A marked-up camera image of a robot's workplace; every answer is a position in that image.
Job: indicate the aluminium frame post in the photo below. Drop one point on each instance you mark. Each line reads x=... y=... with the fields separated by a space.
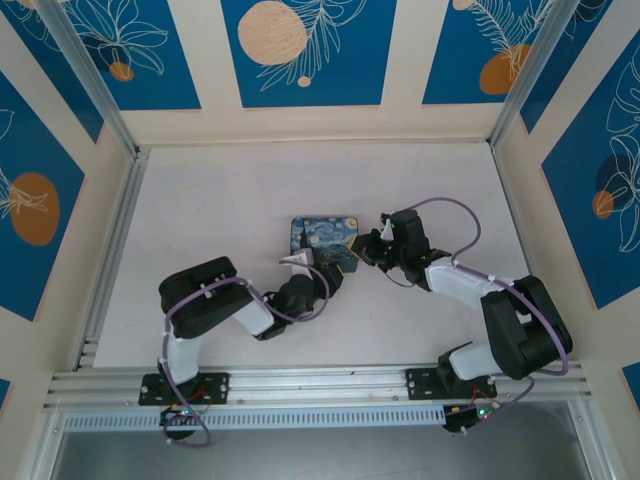
x=532 y=70
x=85 y=75

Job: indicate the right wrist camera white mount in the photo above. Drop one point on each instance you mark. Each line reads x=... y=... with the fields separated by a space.
x=386 y=231

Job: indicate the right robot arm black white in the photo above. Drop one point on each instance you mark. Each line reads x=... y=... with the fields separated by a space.
x=520 y=320

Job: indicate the grey metal shelf sheet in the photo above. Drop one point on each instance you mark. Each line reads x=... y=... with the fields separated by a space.
x=320 y=455

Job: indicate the aluminium mounting rail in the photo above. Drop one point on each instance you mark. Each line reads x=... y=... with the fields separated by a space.
x=320 y=382

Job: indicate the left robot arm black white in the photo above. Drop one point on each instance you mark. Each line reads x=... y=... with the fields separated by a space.
x=205 y=300

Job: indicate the blue floral wall panel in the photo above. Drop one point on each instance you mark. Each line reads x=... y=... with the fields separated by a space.
x=310 y=50
x=480 y=55
x=595 y=200
x=135 y=55
x=35 y=210

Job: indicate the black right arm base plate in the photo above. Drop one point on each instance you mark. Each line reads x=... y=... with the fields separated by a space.
x=422 y=384

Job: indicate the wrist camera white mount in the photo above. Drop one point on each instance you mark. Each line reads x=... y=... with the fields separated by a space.
x=297 y=258
x=386 y=231

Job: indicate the aluminium table side rail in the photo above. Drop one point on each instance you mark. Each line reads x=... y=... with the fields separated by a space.
x=122 y=225
x=520 y=240

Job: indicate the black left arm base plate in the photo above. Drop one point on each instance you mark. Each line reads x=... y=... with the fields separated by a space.
x=215 y=387

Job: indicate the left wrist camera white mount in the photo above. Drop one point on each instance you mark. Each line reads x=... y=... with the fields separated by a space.
x=297 y=258

